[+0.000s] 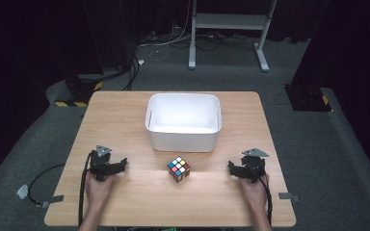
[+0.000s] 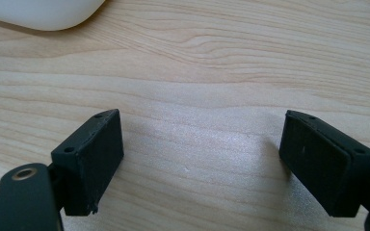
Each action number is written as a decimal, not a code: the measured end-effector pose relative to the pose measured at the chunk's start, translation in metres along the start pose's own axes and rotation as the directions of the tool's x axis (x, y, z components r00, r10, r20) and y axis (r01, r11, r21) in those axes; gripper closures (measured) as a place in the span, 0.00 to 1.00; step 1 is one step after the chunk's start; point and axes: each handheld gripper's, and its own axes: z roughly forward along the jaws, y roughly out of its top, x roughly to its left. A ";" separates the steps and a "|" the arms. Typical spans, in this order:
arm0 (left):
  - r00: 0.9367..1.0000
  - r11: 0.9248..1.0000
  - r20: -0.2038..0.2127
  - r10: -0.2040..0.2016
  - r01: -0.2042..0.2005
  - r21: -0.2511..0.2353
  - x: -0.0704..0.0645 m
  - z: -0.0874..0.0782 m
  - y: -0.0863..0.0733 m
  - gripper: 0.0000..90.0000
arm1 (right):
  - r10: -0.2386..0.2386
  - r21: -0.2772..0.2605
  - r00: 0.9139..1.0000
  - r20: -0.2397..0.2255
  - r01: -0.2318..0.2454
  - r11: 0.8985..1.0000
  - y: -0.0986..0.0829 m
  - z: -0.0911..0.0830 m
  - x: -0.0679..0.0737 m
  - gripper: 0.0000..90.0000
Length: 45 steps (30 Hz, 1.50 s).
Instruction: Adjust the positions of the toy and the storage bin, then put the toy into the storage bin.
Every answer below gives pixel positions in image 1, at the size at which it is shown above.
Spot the person's left hand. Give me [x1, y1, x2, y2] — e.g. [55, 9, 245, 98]
[84, 172, 118, 207]

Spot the white metal stand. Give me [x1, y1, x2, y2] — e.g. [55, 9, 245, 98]
[188, 0, 278, 73]

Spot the white plastic bin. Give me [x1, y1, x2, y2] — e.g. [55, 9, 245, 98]
[145, 92, 223, 153]

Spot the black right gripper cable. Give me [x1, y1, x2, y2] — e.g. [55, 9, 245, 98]
[246, 163, 274, 226]

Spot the white floor cable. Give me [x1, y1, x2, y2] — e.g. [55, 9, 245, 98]
[137, 13, 195, 63]

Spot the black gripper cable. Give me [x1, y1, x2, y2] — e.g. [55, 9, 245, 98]
[77, 150, 96, 227]
[246, 163, 274, 226]

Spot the black floor cable bundle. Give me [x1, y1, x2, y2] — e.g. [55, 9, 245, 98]
[120, 53, 143, 92]

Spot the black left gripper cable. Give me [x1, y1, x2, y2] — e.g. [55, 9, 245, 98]
[77, 150, 96, 227]

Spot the black cable with white plug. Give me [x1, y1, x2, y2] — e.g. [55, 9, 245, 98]
[15, 164, 66, 206]

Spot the person's right hand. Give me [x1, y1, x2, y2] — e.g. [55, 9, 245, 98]
[238, 174, 271, 210]

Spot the grey table clamp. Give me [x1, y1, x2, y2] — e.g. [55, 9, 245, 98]
[40, 194, 65, 209]
[277, 192, 301, 203]

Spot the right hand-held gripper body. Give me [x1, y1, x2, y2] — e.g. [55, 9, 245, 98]
[240, 147, 271, 185]

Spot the multicoloured puzzle cube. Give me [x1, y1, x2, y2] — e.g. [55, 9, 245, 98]
[167, 155, 191, 184]

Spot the black base with yellow mark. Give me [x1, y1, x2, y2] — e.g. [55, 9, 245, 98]
[283, 83, 333, 114]

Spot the black base with striped tape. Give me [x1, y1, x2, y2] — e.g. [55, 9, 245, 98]
[54, 73, 105, 109]

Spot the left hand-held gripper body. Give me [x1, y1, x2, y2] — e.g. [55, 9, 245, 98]
[89, 144, 114, 183]

